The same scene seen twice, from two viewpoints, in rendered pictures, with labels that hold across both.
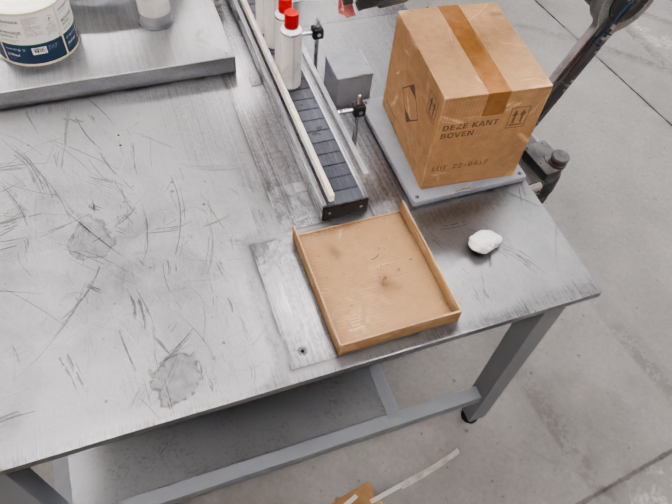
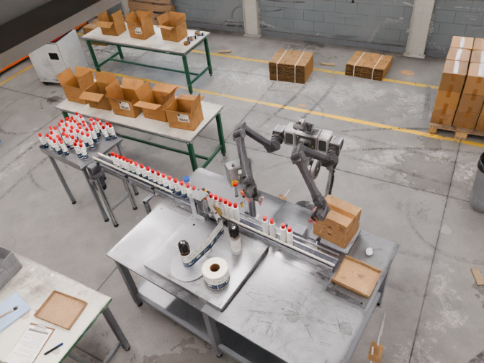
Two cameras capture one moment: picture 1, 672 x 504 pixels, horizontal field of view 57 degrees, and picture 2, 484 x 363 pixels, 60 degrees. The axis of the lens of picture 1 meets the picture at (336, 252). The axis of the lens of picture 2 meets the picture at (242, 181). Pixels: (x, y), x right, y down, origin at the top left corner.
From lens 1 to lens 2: 2.29 m
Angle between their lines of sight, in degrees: 21
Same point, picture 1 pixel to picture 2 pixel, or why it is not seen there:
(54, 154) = (256, 304)
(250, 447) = not seen: hidden behind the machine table
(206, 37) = (255, 245)
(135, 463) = not seen: outside the picture
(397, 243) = (353, 265)
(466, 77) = (344, 218)
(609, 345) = not seen: hidden behind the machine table
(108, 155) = (269, 294)
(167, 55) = (253, 258)
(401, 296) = (366, 276)
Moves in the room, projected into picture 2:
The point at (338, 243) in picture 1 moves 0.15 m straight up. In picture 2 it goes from (341, 274) to (343, 263)
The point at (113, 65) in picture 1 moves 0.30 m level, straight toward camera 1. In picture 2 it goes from (244, 271) to (277, 287)
